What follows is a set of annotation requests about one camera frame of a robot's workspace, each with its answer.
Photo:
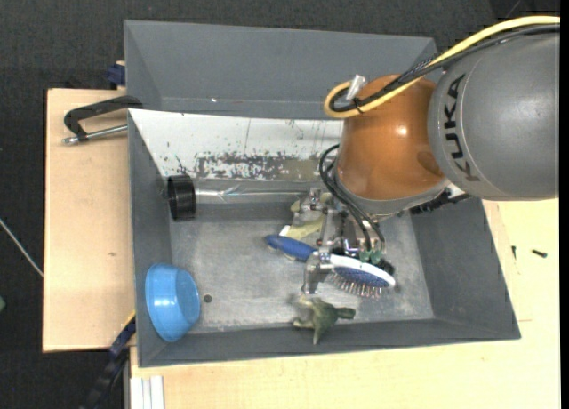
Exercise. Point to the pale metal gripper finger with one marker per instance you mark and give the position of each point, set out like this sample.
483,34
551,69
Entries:
312,277
325,247

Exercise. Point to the blue and white hairbrush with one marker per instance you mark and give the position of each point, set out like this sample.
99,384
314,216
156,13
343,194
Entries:
361,277

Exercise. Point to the pale yellow-green soft thing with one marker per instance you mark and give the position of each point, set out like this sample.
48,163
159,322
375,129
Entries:
306,227

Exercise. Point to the green toy dinosaur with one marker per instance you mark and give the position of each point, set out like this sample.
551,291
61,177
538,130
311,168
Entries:
321,315

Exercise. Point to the grey metal bin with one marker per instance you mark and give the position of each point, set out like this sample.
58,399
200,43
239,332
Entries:
249,274

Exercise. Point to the blue plastic bowl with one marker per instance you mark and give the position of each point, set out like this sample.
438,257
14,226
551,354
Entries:
171,300

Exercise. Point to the clear plastic bottle black cap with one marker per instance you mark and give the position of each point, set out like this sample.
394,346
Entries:
181,197

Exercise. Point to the small black screw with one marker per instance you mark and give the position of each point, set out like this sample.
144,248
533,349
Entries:
540,254

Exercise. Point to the pale wood flat board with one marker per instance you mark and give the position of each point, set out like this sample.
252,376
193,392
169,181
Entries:
84,229

